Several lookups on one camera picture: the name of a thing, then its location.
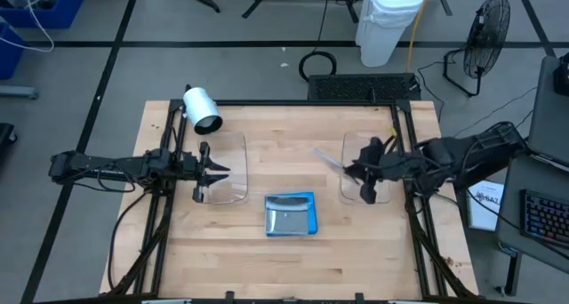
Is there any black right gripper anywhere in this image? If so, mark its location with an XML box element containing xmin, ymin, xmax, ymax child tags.
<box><xmin>345</xmin><ymin>137</ymin><xmax>395</xmax><ymax>206</ymax></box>

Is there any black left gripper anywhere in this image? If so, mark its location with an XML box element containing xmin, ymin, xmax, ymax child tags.
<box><xmin>184</xmin><ymin>141</ymin><xmax>231</xmax><ymax>204</ymax></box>

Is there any clear plastic bin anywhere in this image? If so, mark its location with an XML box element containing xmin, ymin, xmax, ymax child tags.
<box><xmin>196</xmin><ymin>131</ymin><xmax>249</xmax><ymax>206</ymax></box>
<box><xmin>338</xmin><ymin>130</ymin><xmax>395</xmax><ymax>206</ymax></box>

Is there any white cylindrical lamp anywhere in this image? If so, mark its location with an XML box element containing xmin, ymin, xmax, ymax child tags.
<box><xmin>182</xmin><ymin>84</ymin><xmax>223</xmax><ymax>135</ymax></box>

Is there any black perforated computer case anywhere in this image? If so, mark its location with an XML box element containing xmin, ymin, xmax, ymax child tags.
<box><xmin>306</xmin><ymin>72</ymin><xmax>422</xmax><ymax>103</ymax></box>

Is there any white printed paper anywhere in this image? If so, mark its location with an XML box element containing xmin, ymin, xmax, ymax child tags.
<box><xmin>466</xmin><ymin>180</ymin><xmax>506</xmax><ymax>233</ymax></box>

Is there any white trash bin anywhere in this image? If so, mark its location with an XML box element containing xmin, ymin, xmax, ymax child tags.
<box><xmin>354</xmin><ymin>0</ymin><xmax>427</xmax><ymax>68</ymax></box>

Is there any grey desk top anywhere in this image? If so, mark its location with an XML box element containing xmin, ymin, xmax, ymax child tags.
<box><xmin>496</xmin><ymin>152</ymin><xmax>569</xmax><ymax>296</ymax></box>
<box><xmin>527</xmin><ymin>54</ymin><xmax>569</xmax><ymax>167</ymax></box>

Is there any black floor fan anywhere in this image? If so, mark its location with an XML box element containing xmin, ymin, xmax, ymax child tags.
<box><xmin>442</xmin><ymin>0</ymin><xmax>512</xmax><ymax>98</ymax></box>

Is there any black backlit keyboard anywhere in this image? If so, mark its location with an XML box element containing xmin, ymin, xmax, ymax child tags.
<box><xmin>519</xmin><ymin>188</ymin><xmax>569</xmax><ymax>252</ymax></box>

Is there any black equipment piece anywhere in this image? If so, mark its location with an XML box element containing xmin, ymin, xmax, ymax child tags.
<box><xmin>0</xmin><ymin>122</ymin><xmax>19</xmax><ymax>148</ymax></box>

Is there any grey metal bar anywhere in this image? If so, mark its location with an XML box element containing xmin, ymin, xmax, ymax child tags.
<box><xmin>0</xmin><ymin>84</ymin><xmax>40</xmax><ymax>101</ymax></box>

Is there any blue storage bin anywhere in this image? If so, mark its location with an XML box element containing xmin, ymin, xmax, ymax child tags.
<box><xmin>0</xmin><ymin>21</ymin><xmax>27</xmax><ymax>81</ymax></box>
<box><xmin>0</xmin><ymin>0</ymin><xmax>84</xmax><ymax>29</ymax></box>

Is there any black desk device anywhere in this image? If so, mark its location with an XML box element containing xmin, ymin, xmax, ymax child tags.
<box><xmin>553</xmin><ymin>51</ymin><xmax>569</xmax><ymax>97</ymax></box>

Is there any black aluminium frame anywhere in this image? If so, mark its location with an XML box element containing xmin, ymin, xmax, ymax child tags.
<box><xmin>100</xmin><ymin>98</ymin><xmax>479</xmax><ymax>304</ymax></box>

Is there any black floor cable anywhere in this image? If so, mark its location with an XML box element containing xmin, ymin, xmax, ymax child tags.
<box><xmin>416</xmin><ymin>59</ymin><xmax>539</xmax><ymax>139</ymax></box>

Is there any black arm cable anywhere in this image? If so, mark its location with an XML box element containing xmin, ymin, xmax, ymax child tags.
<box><xmin>108</xmin><ymin>190</ymin><xmax>150</xmax><ymax>292</ymax></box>

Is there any coiled black cable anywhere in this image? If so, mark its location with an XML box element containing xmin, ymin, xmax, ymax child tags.
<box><xmin>298</xmin><ymin>0</ymin><xmax>338</xmax><ymax>84</ymax></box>

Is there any yellow cable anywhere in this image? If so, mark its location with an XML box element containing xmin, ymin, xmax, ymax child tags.
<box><xmin>405</xmin><ymin>0</ymin><xmax>435</xmax><ymax>73</ymax></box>

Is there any white cable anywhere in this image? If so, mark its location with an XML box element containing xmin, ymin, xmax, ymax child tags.
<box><xmin>0</xmin><ymin>0</ymin><xmax>55</xmax><ymax>54</ymax></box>

